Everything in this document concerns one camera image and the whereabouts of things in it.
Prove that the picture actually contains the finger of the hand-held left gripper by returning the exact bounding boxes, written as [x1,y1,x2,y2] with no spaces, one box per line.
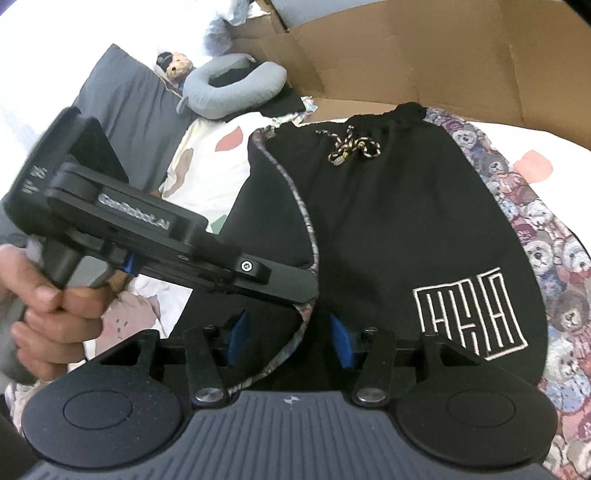
[203,255,321,305]

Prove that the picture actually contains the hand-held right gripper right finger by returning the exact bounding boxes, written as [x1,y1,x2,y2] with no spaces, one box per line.
[329,311,511,409]

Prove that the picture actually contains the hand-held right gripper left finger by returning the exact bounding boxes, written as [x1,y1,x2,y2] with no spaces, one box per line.
[99,309,252,409]

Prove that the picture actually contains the black shorts with bear print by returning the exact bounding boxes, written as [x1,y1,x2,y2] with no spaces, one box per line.
[159,102,591,480]

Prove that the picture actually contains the person's left hand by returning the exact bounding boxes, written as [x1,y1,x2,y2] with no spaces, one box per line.
[0,244,116,384]

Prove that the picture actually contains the white bear printed blanket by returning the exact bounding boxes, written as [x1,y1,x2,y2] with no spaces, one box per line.
[0,95,591,402]

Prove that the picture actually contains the dark grey pillow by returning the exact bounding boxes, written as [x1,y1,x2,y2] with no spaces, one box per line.
[0,44,199,245]

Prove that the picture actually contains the grey neck pillow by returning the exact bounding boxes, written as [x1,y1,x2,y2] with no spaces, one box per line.
[175,52,287,121]

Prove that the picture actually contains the brown teddy bear toy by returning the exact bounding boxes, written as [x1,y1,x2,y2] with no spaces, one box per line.
[154,52,195,86]

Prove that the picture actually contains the small floral cloth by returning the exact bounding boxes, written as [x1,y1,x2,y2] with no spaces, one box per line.
[295,95,319,125]

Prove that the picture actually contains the black cloth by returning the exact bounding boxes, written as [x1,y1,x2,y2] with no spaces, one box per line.
[210,69,308,123]

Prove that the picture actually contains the clear plastic bags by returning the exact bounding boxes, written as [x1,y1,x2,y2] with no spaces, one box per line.
[203,0,271,56]

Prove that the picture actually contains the folded cardboard sheet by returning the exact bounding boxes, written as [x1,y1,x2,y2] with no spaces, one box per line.
[228,0,591,151]

